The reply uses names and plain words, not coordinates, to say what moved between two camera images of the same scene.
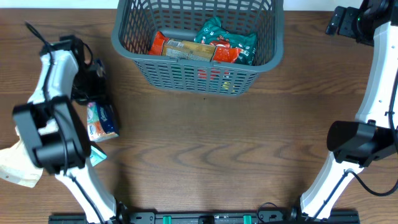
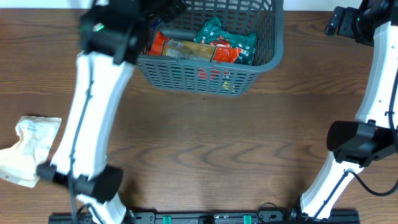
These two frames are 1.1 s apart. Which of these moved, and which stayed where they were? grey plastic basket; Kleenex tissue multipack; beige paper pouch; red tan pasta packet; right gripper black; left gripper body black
Moved: left gripper body black; Kleenex tissue multipack
Stayed: beige paper pouch; right gripper black; grey plastic basket; red tan pasta packet
